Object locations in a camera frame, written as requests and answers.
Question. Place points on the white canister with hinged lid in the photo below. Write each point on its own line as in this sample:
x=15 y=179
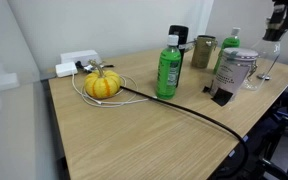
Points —
x=232 y=71

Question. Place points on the gold metal canister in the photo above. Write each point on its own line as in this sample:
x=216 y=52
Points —
x=202 y=53

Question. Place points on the glass carafe steel funnel top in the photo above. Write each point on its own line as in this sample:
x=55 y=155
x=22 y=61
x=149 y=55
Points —
x=267 y=53

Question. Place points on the round steel stopper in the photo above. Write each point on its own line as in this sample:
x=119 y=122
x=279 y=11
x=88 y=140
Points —
x=263 y=76

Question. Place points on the green tea bottle white cap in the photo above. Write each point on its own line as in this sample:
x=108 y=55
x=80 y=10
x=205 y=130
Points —
x=230 y=42
x=168 y=71

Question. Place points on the black tape strip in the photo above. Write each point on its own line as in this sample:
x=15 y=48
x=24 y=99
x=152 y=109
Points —
x=222 y=96

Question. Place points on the tall black device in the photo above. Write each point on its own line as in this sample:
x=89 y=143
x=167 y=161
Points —
x=183 y=33

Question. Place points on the small yellow orange pumpkin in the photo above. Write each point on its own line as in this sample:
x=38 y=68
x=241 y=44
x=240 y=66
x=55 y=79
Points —
x=102 y=85

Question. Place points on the black plug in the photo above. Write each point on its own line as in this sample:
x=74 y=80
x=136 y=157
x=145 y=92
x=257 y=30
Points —
x=80 y=64

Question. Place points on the small white power adapter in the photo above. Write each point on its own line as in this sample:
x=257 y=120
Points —
x=66 y=69

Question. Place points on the white partition panel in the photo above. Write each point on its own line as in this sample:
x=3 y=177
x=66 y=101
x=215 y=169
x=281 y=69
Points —
x=7 y=100

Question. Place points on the black metal frame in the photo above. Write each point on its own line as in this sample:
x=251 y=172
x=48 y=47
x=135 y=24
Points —
x=284 y=126

